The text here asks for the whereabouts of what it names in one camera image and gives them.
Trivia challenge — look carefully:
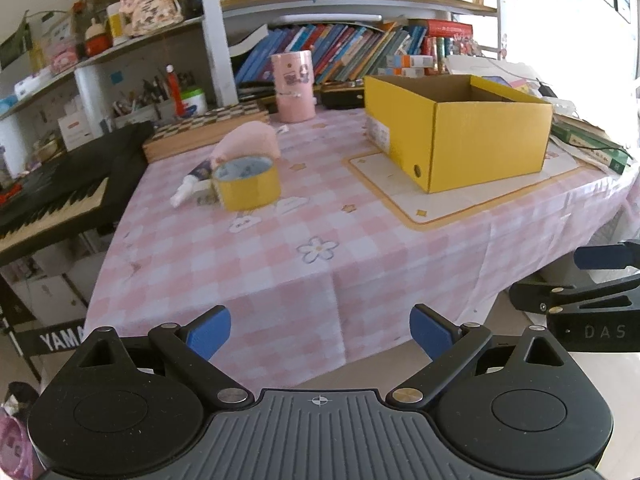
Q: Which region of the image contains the blue white spray bottle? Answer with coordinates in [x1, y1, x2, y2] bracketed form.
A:
[169, 159, 213, 208]

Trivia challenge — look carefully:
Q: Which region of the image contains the yellow packing tape roll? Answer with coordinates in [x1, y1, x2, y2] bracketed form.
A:
[213, 156, 281, 211]

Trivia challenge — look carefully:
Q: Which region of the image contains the pink plush pig toy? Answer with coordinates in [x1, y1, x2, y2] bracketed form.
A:
[209, 122, 281, 170]

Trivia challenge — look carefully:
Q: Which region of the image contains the pink checkered tablecloth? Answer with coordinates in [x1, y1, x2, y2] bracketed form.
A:
[86, 110, 639, 391]

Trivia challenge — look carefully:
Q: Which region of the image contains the green white book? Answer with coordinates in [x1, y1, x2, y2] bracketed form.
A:
[551, 117, 634, 176]

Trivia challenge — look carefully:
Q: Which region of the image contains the black Yamaha keyboard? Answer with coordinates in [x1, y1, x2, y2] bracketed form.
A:
[1, 122, 154, 362]

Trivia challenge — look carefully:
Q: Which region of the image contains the wooden chessboard box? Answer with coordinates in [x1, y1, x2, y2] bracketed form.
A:
[143, 101, 269, 164]

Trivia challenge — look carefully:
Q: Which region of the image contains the yellow cardboard box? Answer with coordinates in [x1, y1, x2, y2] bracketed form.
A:
[363, 75, 553, 193]

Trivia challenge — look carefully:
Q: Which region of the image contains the white green lidded jar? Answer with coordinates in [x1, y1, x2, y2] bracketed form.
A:
[181, 87, 207, 117]

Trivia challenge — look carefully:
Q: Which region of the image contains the smartphone on table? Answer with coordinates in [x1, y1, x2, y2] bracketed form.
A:
[482, 76, 512, 88]

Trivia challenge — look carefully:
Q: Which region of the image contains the red glue bottle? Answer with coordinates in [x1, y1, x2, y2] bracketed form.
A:
[166, 64, 186, 117]

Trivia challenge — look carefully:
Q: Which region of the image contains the black case by canister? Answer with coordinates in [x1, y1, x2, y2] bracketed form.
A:
[319, 86, 364, 110]

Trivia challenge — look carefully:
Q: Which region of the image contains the pink cylindrical canister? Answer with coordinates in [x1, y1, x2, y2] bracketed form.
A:
[270, 50, 316, 124]

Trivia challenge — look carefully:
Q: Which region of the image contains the row of colourful books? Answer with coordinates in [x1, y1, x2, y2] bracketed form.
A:
[234, 23, 427, 84]

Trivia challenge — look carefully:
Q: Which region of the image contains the red dictionary book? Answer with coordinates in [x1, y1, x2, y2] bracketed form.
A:
[425, 20, 473, 39]

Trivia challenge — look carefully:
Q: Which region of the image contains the red white doll jar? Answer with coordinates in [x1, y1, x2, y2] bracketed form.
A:
[85, 18, 112, 58]

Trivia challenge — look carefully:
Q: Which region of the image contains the white bookshelf unit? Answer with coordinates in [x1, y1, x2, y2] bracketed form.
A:
[0, 0, 507, 162]

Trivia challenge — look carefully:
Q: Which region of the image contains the floral cat figurine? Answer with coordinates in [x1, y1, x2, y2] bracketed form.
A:
[120, 0, 183, 37]

